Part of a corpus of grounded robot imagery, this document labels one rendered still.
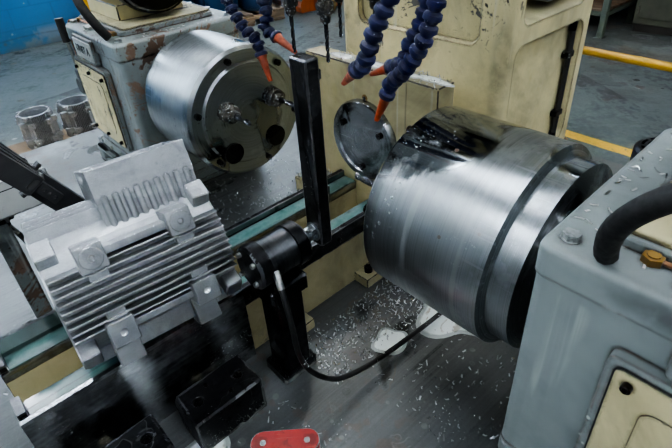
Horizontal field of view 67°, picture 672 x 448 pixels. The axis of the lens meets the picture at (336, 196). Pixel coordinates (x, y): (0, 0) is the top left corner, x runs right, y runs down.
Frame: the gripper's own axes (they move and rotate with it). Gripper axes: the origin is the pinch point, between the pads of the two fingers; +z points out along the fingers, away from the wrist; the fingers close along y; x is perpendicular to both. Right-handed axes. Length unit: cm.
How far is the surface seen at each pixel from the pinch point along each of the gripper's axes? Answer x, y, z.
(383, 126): -38.5, -11.5, 26.6
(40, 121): 2, 246, 90
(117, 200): -4.3, -8.7, 1.3
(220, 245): -7.6, -15.6, 11.9
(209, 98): -25.9, 14.5, 15.7
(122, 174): -7.0, -7.5, 0.2
